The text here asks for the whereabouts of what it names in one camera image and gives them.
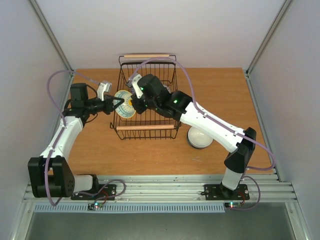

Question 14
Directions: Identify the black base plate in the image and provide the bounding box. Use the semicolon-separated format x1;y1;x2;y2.
200;184;250;201
70;184;117;201

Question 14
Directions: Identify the grey slotted cable duct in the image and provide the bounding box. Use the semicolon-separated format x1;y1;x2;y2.
34;203;225;214

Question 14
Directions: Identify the right circuit board with leds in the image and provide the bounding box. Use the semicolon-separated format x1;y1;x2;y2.
224;201;243;209

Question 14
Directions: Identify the white bowl with brown diamonds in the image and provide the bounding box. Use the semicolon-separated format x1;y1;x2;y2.
163;85;172;93

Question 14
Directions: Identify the black wire dish rack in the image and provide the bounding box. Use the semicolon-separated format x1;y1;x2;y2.
110;54;181;140

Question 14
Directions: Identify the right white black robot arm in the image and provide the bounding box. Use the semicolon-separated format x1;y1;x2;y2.
127;74;257;199

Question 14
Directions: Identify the right aluminium corner post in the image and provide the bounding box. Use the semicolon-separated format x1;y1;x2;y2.
245;0;294;76

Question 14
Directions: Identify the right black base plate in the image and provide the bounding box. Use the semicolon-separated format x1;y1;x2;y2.
200;184;250;201

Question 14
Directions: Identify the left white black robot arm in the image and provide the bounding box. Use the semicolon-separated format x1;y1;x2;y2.
27;83;125;199

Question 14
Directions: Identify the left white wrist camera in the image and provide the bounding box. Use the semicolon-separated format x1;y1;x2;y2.
96;81;112;101

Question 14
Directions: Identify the teal yellow sun bowl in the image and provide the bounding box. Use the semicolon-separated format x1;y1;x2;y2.
114;90;136;119

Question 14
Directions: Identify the left aluminium corner post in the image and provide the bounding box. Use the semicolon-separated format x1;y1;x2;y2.
27;0;73;71

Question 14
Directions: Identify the aluminium corner post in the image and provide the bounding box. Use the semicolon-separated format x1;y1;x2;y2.
27;0;73;71
245;0;294;76

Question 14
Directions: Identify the circuit board with leds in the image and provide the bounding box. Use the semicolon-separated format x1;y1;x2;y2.
87;202;104;211
224;201;243;209

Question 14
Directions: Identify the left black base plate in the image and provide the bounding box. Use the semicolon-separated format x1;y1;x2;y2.
70;184;117;201

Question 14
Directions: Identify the aluminium rail frame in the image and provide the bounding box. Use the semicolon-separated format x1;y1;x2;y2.
22;174;299;203

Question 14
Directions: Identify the left circuit board with leds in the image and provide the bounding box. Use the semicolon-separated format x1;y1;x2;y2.
87;202;104;211

